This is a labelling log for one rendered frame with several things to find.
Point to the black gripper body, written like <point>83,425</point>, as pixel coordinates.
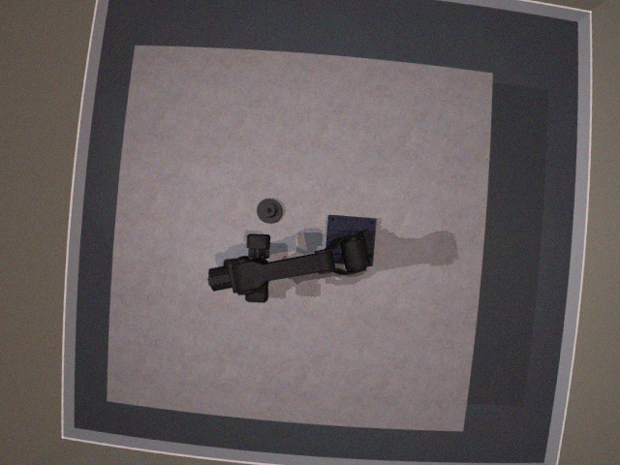
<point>256,244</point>

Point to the dark grey round pedestal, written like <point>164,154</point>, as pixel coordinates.
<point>269,210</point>

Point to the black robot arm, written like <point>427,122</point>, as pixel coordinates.
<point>245,276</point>

